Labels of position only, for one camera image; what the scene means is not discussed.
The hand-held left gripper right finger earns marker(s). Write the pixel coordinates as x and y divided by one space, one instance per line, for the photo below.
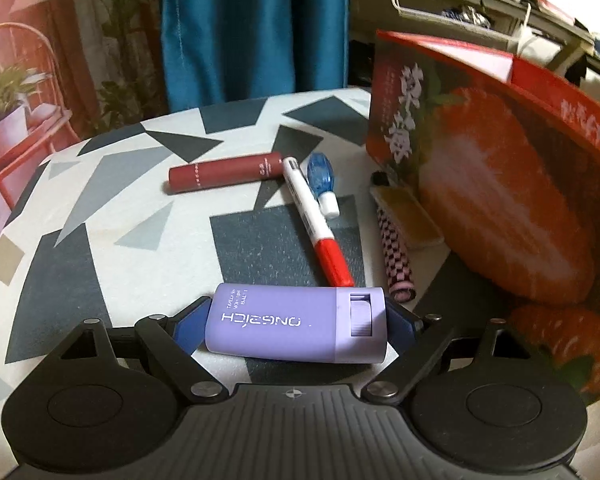
400 330

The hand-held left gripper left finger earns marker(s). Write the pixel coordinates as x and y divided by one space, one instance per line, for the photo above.
192 330

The pink black checkered pen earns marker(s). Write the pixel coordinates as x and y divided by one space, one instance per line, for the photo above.
395 255

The purple plastic case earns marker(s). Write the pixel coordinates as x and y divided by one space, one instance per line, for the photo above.
280 325

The small white-edged packet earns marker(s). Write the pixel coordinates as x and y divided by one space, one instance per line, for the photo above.
407 215

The red and white pen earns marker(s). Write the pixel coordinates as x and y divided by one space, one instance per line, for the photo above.
315 220

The dark red lipstick tube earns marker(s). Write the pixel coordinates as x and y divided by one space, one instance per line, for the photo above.
225 172

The blue correction tape pen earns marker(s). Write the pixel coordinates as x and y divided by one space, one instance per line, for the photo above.
320 175

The red strawberry print box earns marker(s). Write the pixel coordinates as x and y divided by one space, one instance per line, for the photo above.
505 185

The printed room scene backdrop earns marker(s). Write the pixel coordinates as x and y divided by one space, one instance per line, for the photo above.
55 60

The blue velvet curtain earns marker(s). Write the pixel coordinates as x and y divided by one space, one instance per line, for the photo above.
255 25

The cluttered white desk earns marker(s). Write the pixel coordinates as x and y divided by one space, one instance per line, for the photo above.
545 22

